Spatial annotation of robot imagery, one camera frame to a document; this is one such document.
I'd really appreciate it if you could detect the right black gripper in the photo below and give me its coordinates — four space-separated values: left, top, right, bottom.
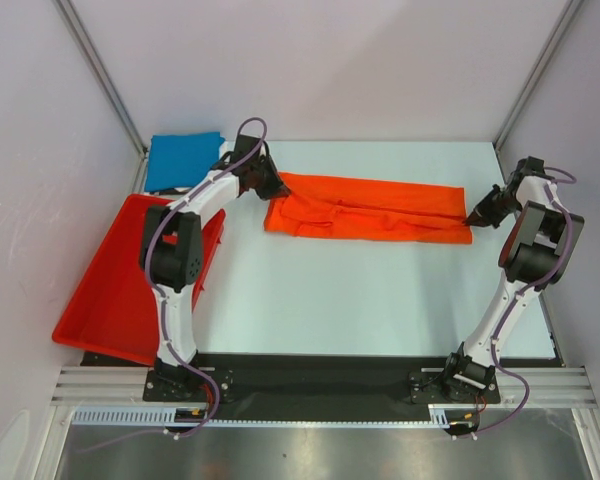
465 184 524 229

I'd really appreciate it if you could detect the orange t shirt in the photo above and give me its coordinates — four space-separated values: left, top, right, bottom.
263 172 473 245

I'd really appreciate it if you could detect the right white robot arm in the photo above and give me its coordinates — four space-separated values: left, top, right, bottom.
438 156 585 403

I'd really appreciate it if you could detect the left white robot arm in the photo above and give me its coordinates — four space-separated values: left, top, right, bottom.
140 134 289 401

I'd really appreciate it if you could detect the folded blue t shirt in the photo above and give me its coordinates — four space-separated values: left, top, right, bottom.
144 131 226 193

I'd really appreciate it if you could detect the red plastic bin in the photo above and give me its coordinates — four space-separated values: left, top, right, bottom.
51 193 227 366

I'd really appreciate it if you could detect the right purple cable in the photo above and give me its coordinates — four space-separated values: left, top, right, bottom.
449 165 579 444

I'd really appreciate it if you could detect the aluminium frame rail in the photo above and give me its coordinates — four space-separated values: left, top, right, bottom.
51 366 597 409

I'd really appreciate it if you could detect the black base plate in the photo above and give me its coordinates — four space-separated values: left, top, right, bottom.
143 353 501 423

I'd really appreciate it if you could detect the white slotted cable duct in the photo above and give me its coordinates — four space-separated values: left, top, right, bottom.
72 403 481 429

